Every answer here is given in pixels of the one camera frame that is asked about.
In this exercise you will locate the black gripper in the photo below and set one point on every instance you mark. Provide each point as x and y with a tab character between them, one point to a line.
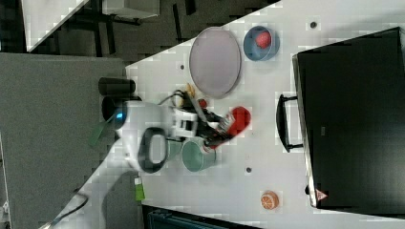
212	137

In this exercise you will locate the red ketchup bottle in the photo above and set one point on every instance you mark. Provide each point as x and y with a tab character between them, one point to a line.
242	119

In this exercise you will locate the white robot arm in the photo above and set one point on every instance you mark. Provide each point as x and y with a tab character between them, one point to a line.
144	131

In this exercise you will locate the black toaster oven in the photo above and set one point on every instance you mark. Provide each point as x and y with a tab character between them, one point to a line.
351	103

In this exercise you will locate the red strawberry on table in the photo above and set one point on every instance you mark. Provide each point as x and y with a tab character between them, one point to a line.
203	103

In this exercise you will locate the green mug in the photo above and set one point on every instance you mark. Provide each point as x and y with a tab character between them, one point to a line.
195	155

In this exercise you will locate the yellow peeled banana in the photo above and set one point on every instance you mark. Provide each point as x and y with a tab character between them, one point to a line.
190	92

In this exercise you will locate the grey round plate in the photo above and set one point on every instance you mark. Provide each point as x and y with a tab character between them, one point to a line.
215	62

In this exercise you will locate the blue bowl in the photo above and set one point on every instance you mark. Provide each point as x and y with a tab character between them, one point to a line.
253	52

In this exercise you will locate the orange half slice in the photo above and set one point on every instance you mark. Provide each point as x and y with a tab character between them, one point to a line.
270	200

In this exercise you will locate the green white bottle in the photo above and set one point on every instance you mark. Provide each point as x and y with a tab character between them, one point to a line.
139	191

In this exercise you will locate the red strawberry in bowl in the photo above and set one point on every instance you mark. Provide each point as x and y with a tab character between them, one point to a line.
263	40

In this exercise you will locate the black pan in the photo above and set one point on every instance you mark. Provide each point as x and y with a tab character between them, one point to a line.
111	103

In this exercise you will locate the black cylinder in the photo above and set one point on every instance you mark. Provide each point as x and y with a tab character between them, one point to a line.
107	85

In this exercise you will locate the green slotted spatula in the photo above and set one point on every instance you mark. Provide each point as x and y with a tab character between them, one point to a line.
103	130

